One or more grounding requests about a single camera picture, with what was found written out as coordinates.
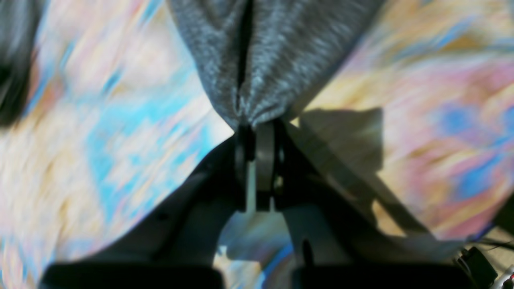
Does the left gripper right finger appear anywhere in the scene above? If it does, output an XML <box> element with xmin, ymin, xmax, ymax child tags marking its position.
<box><xmin>255</xmin><ymin>120</ymin><xmax>474</xmax><ymax>289</ymax></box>

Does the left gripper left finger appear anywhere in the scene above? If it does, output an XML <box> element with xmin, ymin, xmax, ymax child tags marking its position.
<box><xmin>40</xmin><ymin>126</ymin><xmax>254</xmax><ymax>289</ymax></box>

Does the grey t-shirt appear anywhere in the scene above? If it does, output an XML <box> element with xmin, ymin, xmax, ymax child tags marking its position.
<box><xmin>168</xmin><ymin>0</ymin><xmax>384</xmax><ymax>129</ymax></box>

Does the patterned tablecloth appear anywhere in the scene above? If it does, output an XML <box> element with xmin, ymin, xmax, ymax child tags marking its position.
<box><xmin>1</xmin><ymin>0</ymin><xmax>514</xmax><ymax>289</ymax></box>

